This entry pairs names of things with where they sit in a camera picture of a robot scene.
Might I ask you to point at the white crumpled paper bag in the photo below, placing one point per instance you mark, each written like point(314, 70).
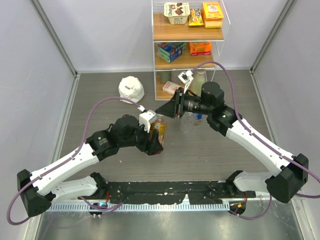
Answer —
point(131, 88)

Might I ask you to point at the orange yellow sponge pack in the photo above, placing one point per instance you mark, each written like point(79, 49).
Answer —
point(212, 15)

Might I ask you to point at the blue green box pack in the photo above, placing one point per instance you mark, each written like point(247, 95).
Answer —
point(170, 51)

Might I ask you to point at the white chocolate yogurt tub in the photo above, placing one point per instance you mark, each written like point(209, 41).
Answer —
point(176, 12)

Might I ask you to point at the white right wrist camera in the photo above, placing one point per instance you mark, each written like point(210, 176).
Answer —
point(186, 77)

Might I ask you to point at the clear plastic cup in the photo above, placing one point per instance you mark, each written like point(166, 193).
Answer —
point(175, 75)

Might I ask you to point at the white wire wooden shelf rack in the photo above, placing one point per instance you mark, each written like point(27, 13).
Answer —
point(164, 32)

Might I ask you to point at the clear Pepsi bottle blue label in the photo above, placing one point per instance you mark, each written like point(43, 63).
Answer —
point(198, 119)

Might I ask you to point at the small clear bottle blue cap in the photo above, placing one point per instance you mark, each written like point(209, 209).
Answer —
point(187, 122)

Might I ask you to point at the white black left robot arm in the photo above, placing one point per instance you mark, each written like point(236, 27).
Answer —
point(44, 187)

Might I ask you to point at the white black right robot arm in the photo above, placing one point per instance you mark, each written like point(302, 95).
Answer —
point(286, 173)

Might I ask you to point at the orange cracker box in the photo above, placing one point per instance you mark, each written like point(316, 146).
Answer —
point(200, 48)

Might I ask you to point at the white red tissue box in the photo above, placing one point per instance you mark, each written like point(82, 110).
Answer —
point(170, 88)

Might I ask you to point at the pale green cup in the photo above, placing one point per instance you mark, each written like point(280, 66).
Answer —
point(165, 76)

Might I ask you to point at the slotted grey cable duct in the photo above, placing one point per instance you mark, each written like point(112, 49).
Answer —
point(77, 206)

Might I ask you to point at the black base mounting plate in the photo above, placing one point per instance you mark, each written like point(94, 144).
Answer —
point(170, 192)

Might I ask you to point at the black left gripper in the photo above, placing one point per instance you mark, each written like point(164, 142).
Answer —
point(145, 146)

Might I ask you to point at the amber drink bottle red label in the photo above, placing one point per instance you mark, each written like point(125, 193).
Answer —
point(160, 125)

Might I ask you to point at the white green bottle on shelf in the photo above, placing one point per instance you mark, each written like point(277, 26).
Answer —
point(199, 78)

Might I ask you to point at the yellow candy bag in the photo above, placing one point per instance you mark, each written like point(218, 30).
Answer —
point(195, 18)

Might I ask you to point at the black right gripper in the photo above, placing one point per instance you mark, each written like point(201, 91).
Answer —
point(174, 106)

